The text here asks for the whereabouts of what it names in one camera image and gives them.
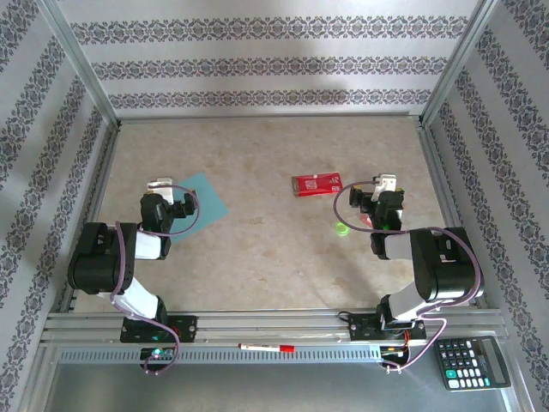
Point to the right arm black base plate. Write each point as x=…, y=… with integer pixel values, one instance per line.
x=360, y=328

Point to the small controller circuit board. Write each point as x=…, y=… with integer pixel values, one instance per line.
x=392, y=351
x=156, y=353

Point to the aluminium mounting rail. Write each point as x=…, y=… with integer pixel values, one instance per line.
x=266, y=324

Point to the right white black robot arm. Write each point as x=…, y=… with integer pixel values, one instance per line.
x=446, y=266

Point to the light blue paper sheet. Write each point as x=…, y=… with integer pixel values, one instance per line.
x=206, y=201

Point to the aluminium frame post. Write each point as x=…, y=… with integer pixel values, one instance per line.
x=81, y=64
x=456, y=64

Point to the aluminium table edge rail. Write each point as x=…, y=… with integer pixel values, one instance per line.
x=266, y=116
x=105, y=171
x=437, y=171

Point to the red memory card package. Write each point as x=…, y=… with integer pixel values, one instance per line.
x=321, y=186

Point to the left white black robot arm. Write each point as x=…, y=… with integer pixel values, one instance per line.
x=94, y=257

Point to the pink flash drive blister pack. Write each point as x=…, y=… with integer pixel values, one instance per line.
x=364, y=220

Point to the black desk calculator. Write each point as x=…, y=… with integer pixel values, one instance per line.
x=472, y=365

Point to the white red marker pen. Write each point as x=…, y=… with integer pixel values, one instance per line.
x=261, y=346

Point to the grey metal shelf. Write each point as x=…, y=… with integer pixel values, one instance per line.
x=257, y=386

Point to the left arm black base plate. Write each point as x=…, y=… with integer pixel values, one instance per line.
x=188, y=328

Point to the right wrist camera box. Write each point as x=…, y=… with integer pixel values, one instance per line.
x=388, y=182

